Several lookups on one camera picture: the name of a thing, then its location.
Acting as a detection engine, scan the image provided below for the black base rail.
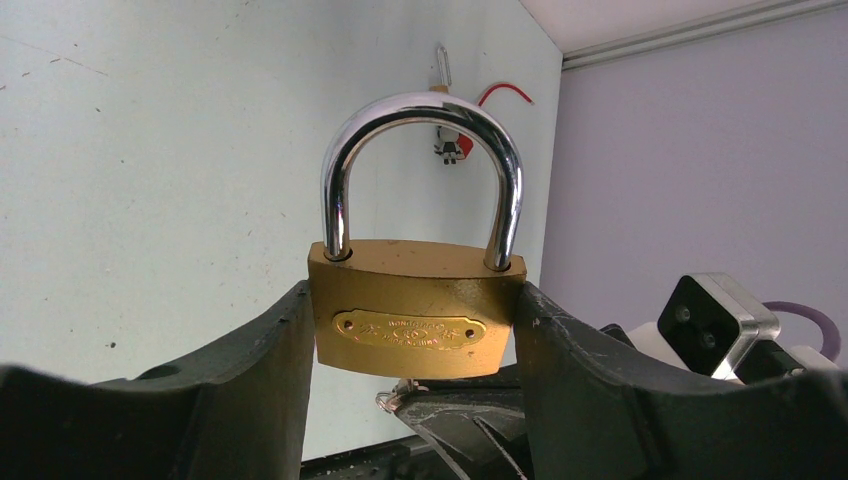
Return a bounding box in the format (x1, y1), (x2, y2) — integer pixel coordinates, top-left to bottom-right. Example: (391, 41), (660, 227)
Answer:
(300, 436), (458, 480)

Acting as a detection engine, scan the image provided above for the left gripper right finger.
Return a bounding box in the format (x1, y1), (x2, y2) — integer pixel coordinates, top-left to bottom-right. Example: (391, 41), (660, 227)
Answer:
(514, 284), (847, 479)

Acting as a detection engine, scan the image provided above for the small brass padlock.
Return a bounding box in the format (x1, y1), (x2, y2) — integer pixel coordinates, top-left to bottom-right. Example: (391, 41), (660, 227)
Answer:
(429, 43), (452, 94)

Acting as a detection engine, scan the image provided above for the small silver key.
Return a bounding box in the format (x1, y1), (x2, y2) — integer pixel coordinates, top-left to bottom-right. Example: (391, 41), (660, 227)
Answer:
(375, 379), (428, 414)

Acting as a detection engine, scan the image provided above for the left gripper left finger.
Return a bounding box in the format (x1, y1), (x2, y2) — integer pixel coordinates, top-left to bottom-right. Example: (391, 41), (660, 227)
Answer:
(1, 281), (314, 479)

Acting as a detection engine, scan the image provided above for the red cable seal open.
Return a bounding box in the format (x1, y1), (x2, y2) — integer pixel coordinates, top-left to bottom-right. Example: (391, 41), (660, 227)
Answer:
(454, 81), (536, 163)

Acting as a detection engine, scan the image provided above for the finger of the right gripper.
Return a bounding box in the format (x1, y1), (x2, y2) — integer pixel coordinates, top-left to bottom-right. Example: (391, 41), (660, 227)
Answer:
(394, 389), (530, 479)

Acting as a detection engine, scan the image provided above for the small key bunch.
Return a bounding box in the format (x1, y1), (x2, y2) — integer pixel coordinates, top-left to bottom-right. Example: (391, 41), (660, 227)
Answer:
(434, 126), (465, 165)

